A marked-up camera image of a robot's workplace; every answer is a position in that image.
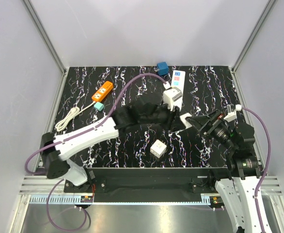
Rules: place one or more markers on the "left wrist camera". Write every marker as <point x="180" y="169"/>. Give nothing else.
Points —
<point x="173" y="98"/>

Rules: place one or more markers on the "white cube adapter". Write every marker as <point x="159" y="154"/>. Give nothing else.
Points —
<point x="158" y="148"/>

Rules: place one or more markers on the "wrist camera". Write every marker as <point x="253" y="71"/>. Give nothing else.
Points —
<point x="173" y="98"/>
<point x="232" y="112"/>

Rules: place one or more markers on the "white multicolour power strip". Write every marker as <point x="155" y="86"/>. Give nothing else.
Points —
<point x="178" y="81"/>

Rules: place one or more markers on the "orange power strip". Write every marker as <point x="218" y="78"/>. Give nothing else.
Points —
<point x="103" y="91"/>

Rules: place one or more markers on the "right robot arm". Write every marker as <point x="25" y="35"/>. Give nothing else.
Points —
<point x="239" y="189"/>

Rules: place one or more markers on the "teal plug adapter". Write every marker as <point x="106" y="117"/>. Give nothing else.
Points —
<point x="99" y="106"/>

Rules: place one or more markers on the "white charger plug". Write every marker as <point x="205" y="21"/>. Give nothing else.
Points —
<point x="184" y="121"/>

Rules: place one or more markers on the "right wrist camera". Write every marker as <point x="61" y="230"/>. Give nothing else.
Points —
<point x="232" y="112"/>

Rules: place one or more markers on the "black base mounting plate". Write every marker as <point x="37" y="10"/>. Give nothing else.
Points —
<point x="126" y="185"/>

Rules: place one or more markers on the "blue cube adapter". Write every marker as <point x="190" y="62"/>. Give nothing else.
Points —
<point x="162" y="68"/>

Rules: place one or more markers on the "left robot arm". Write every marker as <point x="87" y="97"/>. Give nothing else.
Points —
<point x="57" y="150"/>

